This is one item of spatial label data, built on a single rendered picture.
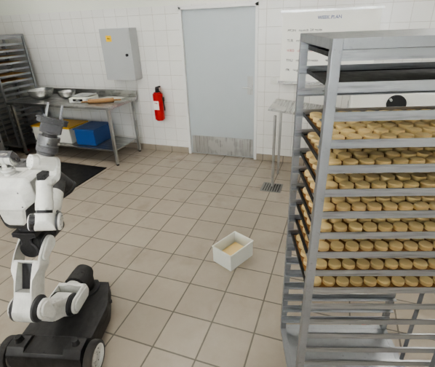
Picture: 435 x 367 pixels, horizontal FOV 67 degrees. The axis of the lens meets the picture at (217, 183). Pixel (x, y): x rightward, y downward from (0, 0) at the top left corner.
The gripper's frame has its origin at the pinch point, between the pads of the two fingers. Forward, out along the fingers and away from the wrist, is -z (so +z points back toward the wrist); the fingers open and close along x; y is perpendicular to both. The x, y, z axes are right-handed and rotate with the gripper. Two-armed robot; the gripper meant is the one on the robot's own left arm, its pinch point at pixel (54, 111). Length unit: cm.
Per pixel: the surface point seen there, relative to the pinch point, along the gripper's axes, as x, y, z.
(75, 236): -42, 173, 129
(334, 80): -68, -84, -33
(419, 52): -86, -94, -46
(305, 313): -102, -72, 53
